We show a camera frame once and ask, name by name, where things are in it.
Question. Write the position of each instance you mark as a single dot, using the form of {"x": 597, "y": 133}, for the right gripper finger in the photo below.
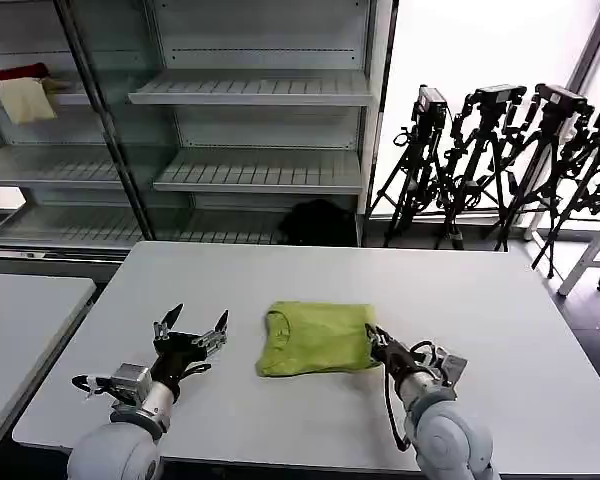
{"x": 385, "y": 337}
{"x": 372, "y": 336}

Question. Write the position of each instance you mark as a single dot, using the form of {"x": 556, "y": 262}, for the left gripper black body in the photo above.
{"x": 177, "y": 355}

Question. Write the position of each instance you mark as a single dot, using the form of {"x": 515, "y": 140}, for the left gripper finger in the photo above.
{"x": 166, "y": 324}
{"x": 215, "y": 341}

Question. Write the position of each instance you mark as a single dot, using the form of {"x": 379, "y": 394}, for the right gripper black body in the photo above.
{"x": 397, "y": 357}

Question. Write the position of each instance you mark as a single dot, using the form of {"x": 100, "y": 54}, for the green shirt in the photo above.
{"x": 320, "y": 340}

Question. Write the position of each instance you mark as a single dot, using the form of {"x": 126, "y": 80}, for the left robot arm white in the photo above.
{"x": 130, "y": 430}

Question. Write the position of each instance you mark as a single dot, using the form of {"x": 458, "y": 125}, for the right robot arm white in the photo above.
{"x": 445, "y": 430}

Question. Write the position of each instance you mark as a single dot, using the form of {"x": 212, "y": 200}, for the grey shelf unit with cloths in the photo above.
{"x": 55, "y": 150}

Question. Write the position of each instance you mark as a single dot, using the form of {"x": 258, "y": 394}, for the grey metal shelf unit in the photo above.
{"x": 260, "y": 125}

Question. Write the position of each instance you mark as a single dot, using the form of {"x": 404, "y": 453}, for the black tripod with camera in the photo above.
{"x": 545, "y": 160}
{"x": 420, "y": 165}
{"x": 592, "y": 190}
{"x": 485, "y": 150}

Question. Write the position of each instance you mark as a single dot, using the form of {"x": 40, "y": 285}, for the white stand frame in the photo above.
{"x": 587, "y": 250}

